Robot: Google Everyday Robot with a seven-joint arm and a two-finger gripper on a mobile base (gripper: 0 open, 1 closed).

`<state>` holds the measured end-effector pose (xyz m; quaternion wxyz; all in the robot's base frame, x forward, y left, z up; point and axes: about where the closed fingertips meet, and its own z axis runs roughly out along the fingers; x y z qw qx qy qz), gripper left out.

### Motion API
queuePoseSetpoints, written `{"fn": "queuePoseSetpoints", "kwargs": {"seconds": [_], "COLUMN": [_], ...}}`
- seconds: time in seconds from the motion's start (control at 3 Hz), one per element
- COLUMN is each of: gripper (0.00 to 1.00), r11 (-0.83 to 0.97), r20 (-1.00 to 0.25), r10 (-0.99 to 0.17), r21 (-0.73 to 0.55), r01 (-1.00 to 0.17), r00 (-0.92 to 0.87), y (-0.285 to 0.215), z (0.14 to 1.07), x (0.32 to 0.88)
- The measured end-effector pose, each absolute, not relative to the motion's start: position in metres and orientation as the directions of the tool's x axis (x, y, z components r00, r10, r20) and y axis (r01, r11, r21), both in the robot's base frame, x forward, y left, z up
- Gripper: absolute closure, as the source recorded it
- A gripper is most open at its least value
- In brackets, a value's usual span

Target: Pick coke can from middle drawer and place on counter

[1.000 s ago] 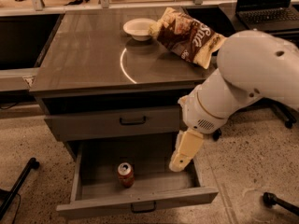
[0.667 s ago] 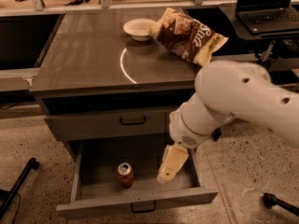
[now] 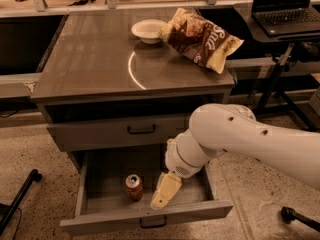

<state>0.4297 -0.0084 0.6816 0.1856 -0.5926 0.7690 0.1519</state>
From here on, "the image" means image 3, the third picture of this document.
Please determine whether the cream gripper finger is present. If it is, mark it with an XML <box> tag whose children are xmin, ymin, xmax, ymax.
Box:
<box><xmin>150</xmin><ymin>173</ymin><xmax>182</xmax><ymax>210</ymax></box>

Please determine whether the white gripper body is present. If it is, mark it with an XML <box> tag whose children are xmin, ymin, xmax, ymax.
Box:
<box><xmin>165</xmin><ymin>139</ymin><xmax>202</xmax><ymax>178</ymax></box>

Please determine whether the red coke can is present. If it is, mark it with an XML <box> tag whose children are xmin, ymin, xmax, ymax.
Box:
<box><xmin>125</xmin><ymin>174</ymin><xmax>144</xmax><ymax>202</ymax></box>

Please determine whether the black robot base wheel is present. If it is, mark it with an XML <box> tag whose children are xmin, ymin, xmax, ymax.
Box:
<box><xmin>281</xmin><ymin>207</ymin><xmax>320</xmax><ymax>232</ymax></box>

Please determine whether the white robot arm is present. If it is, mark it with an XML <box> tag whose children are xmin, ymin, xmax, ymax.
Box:
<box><xmin>150</xmin><ymin>104</ymin><xmax>320</xmax><ymax>210</ymax></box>

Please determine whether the open grey middle drawer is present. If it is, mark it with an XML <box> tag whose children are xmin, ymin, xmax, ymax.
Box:
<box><xmin>60</xmin><ymin>144</ymin><xmax>233</xmax><ymax>236</ymax></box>

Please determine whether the grey drawer cabinet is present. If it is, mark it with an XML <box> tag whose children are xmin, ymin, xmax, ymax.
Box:
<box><xmin>31</xmin><ymin>8</ymin><xmax>234</xmax><ymax>168</ymax></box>

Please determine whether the brown chip bag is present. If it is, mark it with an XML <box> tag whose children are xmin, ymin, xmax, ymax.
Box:
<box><xmin>158</xmin><ymin>8</ymin><xmax>243</xmax><ymax>74</ymax></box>

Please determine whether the white bowl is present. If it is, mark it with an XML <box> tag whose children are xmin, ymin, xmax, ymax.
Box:
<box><xmin>131</xmin><ymin>19</ymin><xmax>165</xmax><ymax>44</ymax></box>

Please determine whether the black laptop stand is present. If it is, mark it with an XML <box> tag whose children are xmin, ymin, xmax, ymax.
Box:
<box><xmin>233</xmin><ymin>3</ymin><xmax>319</xmax><ymax>132</ymax></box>

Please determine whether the black stand leg left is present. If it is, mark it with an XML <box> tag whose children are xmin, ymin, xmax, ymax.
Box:
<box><xmin>0</xmin><ymin>169</ymin><xmax>42</xmax><ymax>235</ymax></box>

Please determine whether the black laptop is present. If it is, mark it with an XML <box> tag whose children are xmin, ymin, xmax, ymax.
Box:
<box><xmin>251</xmin><ymin>0</ymin><xmax>320</xmax><ymax>36</ymax></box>

